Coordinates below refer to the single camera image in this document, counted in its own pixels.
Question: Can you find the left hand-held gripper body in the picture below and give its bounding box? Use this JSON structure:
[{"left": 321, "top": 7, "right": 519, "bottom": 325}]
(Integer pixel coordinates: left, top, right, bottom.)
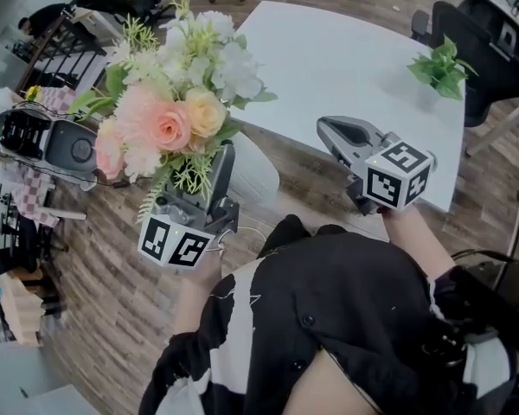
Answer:
[{"left": 137, "top": 188, "right": 241, "bottom": 271}]

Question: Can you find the person's right forearm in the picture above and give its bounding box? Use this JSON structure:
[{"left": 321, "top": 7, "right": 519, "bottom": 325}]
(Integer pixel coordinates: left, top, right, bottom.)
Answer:
[{"left": 381, "top": 206, "right": 456, "bottom": 283}]

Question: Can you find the pink checkered cloth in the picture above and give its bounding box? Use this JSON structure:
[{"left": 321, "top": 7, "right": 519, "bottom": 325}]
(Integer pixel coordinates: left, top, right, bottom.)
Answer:
[{"left": 10, "top": 85, "right": 78, "bottom": 229}]

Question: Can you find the white cable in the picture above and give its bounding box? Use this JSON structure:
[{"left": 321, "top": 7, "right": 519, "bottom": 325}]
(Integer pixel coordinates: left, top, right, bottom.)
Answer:
[{"left": 234, "top": 225, "right": 267, "bottom": 246}]

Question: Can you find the black metal rack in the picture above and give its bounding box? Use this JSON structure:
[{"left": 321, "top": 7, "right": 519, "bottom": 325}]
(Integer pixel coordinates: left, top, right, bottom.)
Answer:
[{"left": 15, "top": 13, "right": 110, "bottom": 97}]

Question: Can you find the black shoulder bag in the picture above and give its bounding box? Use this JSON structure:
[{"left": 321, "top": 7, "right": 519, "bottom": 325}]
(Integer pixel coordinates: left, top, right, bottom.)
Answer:
[{"left": 430, "top": 248, "right": 519, "bottom": 365}]

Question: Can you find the person's bare leg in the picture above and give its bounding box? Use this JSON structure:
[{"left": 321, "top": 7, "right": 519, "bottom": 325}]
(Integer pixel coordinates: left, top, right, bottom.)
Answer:
[{"left": 283, "top": 347, "right": 384, "bottom": 415}]

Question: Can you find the light wooden box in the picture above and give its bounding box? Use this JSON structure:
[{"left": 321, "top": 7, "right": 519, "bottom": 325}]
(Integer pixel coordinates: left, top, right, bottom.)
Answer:
[{"left": 0, "top": 270, "right": 45, "bottom": 348}]

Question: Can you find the white cabinet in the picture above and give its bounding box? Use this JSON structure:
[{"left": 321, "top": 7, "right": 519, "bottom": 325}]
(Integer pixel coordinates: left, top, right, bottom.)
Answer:
[{"left": 0, "top": 342, "right": 103, "bottom": 415}]

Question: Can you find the small green potted plant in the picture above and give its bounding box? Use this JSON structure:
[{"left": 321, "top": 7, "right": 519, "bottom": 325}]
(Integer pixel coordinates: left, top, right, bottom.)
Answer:
[{"left": 406, "top": 35, "right": 479, "bottom": 110}]

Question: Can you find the white ribbed vase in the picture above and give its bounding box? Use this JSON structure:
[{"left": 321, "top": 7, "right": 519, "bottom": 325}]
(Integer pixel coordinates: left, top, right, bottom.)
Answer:
[{"left": 227, "top": 131, "right": 282, "bottom": 209}]

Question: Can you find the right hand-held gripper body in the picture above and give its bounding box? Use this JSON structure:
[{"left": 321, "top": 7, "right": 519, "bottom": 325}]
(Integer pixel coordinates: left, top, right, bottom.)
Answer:
[{"left": 345, "top": 128, "right": 439, "bottom": 217}]

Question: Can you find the white table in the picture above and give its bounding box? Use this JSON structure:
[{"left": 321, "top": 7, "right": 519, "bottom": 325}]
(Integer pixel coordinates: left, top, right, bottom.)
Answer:
[{"left": 224, "top": 0, "right": 468, "bottom": 214}]

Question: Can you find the pink and white flowers bouquet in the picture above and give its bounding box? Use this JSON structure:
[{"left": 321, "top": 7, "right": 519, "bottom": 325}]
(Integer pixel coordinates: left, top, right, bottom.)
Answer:
[{"left": 67, "top": 0, "right": 279, "bottom": 227}]

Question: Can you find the person's black and white jacket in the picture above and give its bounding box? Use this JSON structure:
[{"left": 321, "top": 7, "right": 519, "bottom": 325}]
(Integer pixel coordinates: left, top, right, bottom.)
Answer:
[{"left": 138, "top": 214, "right": 519, "bottom": 415}]

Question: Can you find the black office chair with headrest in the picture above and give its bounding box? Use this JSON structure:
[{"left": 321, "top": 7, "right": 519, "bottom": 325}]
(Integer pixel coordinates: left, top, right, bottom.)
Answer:
[{"left": 410, "top": 0, "right": 519, "bottom": 129}]

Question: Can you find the person's left forearm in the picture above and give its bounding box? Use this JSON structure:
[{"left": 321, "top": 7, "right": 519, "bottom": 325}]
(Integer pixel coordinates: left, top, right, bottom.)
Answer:
[{"left": 171, "top": 246, "right": 227, "bottom": 337}]

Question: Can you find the black wire shelf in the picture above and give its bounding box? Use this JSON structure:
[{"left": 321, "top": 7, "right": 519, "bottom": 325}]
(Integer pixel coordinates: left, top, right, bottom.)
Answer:
[{"left": 0, "top": 157, "right": 42, "bottom": 278}]

